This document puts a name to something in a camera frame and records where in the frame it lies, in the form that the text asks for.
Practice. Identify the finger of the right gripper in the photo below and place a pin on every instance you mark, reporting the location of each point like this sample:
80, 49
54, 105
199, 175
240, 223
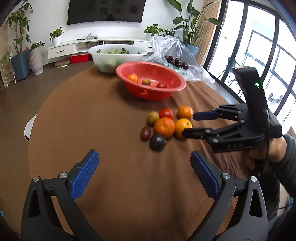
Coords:
227, 112
200, 133

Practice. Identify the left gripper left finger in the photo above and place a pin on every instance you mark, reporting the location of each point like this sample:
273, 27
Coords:
40, 220

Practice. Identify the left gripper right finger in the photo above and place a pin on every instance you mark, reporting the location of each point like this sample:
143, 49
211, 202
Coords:
238, 211

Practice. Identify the large orange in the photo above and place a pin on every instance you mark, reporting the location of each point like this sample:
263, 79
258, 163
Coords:
180, 125

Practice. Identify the dark plum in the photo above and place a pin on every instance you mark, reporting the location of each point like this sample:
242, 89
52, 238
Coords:
157, 142

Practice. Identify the red tomato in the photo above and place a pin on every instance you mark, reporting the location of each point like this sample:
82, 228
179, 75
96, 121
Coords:
161, 85
166, 113

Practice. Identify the green-brown kiwi fruit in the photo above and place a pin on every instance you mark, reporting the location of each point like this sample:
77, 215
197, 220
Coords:
146, 82

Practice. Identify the right forearm grey sleeve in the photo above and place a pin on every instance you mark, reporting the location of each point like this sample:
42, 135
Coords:
281, 173

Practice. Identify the right hand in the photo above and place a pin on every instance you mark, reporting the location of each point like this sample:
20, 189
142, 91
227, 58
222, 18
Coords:
275, 152

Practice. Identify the orange tangerine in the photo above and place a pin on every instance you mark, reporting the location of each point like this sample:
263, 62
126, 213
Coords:
164, 127
185, 112

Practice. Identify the red tomato on table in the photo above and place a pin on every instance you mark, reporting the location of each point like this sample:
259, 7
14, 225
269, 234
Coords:
166, 113

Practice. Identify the brownish passion fruit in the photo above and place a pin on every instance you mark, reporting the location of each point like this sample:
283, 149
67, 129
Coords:
152, 118

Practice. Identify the small reddish plum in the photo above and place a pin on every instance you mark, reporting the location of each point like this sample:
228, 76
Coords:
145, 133

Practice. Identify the dark plums in bag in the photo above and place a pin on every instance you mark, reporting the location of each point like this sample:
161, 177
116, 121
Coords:
177, 62

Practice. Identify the brown tablecloth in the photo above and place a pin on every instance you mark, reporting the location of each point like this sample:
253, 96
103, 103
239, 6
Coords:
135, 193

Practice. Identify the red plastic basin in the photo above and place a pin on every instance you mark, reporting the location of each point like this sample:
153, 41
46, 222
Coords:
156, 73

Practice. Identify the clear plastic bag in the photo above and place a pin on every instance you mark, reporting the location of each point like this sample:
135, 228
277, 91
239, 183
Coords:
171, 53

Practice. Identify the right blue planter plant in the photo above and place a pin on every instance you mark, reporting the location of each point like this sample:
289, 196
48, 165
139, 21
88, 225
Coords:
190, 25

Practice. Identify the white tall planter plant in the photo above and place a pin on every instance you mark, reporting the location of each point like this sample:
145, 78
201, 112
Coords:
167, 32

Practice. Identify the beige curtain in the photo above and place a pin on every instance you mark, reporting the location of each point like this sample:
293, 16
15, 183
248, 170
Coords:
210, 9

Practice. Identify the small plant right cabinet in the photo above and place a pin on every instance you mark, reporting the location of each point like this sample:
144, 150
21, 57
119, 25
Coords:
152, 30

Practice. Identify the green leafy vegetables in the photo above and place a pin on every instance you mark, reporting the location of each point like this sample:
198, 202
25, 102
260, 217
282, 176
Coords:
117, 52

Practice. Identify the white plastic basin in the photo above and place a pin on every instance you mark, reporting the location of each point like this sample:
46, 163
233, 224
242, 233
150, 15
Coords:
107, 63

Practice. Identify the red box on floor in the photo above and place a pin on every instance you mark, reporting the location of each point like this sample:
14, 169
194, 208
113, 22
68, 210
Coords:
80, 58

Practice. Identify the blue planter tall plant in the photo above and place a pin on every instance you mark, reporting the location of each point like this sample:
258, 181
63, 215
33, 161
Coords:
19, 23

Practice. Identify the white ribbed planter plant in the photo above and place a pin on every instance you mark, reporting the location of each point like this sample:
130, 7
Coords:
36, 58

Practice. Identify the small potted plant on cabinet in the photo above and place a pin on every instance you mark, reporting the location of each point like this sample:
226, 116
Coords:
56, 36

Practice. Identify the wall-mounted black television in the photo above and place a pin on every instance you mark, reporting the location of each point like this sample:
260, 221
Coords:
105, 10

